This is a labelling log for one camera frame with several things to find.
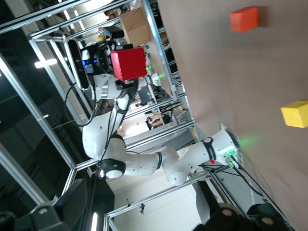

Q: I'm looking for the red wooden block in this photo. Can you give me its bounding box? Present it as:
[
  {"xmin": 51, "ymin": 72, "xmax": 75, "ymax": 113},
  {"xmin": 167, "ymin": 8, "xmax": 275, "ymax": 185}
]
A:
[{"xmin": 110, "ymin": 47, "xmax": 148, "ymax": 81}]

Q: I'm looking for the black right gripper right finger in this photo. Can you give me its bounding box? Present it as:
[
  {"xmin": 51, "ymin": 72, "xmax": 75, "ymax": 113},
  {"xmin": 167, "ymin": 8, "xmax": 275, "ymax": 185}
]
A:
[{"xmin": 194, "ymin": 180, "xmax": 292, "ymax": 231}]

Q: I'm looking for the black base power cable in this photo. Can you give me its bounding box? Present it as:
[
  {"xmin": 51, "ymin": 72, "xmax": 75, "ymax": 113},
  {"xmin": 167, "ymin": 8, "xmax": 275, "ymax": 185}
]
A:
[{"xmin": 199, "ymin": 156, "xmax": 289, "ymax": 217}]

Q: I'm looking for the left arm aluminium base plate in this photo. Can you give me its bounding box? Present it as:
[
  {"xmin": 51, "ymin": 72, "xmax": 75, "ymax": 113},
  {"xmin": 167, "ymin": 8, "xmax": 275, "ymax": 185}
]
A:
[{"xmin": 218, "ymin": 122, "xmax": 244, "ymax": 169}]

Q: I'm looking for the brown table cover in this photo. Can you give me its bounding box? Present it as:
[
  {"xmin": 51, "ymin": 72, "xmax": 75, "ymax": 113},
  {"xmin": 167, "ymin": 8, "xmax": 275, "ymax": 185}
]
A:
[{"xmin": 157, "ymin": 0, "xmax": 308, "ymax": 231}]

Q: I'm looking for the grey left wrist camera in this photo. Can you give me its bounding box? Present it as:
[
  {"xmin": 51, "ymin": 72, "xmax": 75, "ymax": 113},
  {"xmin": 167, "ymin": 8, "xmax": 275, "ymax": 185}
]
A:
[{"xmin": 67, "ymin": 38, "xmax": 90, "ymax": 90}]

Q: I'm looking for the cardboard box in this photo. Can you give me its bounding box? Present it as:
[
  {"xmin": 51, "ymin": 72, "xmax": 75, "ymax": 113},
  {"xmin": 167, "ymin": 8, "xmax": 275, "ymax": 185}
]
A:
[{"xmin": 119, "ymin": 7, "xmax": 153, "ymax": 48}]

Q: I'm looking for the aluminium cage frame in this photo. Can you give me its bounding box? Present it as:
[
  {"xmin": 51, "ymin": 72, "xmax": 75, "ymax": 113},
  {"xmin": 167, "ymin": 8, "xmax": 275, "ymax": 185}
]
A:
[{"xmin": 0, "ymin": 0, "xmax": 296, "ymax": 231}]

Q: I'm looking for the yellow wooden block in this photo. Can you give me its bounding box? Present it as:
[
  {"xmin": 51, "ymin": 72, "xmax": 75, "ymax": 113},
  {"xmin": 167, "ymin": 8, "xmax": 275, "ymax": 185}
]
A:
[{"xmin": 280, "ymin": 100, "xmax": 308, "ymax": 128}]

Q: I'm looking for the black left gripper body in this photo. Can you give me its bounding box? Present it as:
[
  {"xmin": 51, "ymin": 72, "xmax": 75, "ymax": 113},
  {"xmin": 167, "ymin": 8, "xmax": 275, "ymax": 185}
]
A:
[{"xmin": 80, "ymin": 42, "xmax": 115, "ymax": 76}]

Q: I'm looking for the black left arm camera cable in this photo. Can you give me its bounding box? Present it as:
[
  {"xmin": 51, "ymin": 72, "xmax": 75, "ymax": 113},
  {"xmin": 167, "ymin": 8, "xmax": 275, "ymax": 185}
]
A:
[{"xmin": 64, "ymin": 81, "xmax": 116, "ymax": 169}]

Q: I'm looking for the orange wooden block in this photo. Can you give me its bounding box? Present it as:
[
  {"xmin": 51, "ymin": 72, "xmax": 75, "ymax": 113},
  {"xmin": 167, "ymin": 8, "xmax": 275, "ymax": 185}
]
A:
[{"xmin": 230, "ymin": 6, "xmax": 260, "ymax": 33}]

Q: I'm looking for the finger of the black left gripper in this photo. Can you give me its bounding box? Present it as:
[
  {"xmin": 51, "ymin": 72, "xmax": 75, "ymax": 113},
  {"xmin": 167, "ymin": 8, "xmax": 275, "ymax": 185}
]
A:
[
  {"xmin": 116, "ymin": 39, "xmax": 133, "ymax": 51},
  {"xmin": 115, "ymin": 79, "xmax": 139, "ymax": 90}
]

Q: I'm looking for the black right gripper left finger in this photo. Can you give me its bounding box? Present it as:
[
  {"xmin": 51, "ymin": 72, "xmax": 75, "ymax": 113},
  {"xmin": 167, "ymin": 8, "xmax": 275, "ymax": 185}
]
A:
[{"xmin": 0, "ymin": 178, "xmax": 88, "ymax": 231}]

